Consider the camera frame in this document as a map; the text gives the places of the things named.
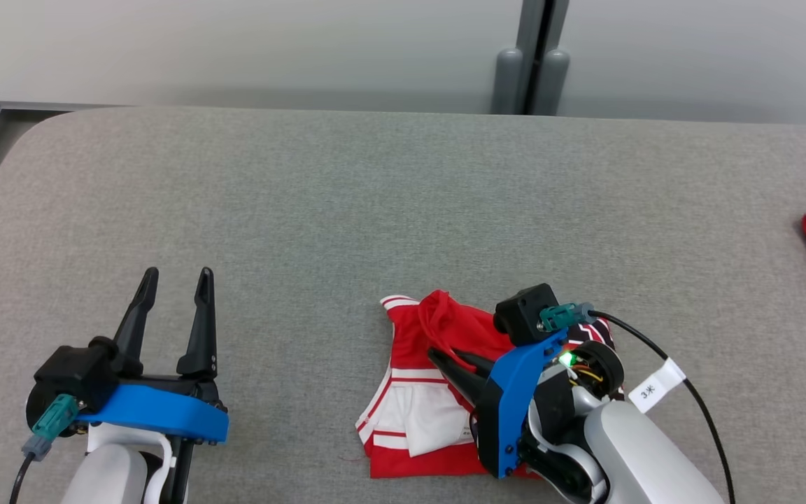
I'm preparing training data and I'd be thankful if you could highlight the grey metal partition post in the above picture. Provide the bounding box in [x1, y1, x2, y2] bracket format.
[518, 0, 572, 116]

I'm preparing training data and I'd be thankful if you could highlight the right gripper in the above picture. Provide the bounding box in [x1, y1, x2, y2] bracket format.
[427, 339, 625, 504]

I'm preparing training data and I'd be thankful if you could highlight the red and white garment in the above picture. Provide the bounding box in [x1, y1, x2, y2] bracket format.
[355, 289, 617, 480]

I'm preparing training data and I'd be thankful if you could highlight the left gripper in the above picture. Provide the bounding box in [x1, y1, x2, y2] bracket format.
[88, 267, 227, 504]

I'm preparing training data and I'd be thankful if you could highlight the white cable label tag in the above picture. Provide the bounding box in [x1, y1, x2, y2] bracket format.
[628, 358, 688, 414]

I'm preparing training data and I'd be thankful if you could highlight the blue right camera bracket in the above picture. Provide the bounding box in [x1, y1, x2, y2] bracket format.
[476, 329, 570, 481]

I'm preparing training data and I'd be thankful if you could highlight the grey cylindrical post foot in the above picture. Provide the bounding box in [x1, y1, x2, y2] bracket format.
[535, 48, 571, 117]
[492, 48, 524, 116]

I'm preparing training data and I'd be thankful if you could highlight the left arm cable teal plug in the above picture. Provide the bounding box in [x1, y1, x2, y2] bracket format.
[10, 393, 80, 504]

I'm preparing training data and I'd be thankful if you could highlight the grey partition base rail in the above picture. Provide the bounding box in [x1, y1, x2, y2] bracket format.
[0, 101, 131, 113]

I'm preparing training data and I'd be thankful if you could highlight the grey fabric sofa surface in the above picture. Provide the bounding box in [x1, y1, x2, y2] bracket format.
[0, 105, 806, 504]

